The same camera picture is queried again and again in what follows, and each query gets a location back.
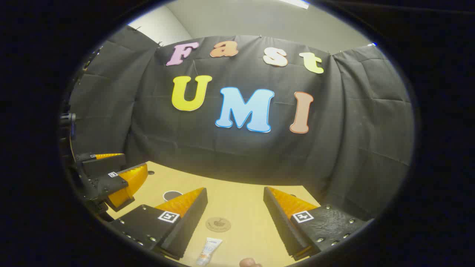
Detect round cork coaster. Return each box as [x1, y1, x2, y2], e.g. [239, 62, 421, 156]
[205, 217, 231, 233]

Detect wooden desktop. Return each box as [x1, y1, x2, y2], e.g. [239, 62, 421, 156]
[106, 161, 321, 267]

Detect black backdrop cloth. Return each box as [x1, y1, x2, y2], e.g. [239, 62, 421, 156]
[69, 26, 414, 221]

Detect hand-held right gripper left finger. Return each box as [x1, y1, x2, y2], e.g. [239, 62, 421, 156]
[111, 187, 208, 260]

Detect white toothpaste tube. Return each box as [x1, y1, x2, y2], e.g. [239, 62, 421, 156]
[196, 237, 223, 266]

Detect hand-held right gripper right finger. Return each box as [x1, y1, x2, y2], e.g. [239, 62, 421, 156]
[263, 187, 368, 261]

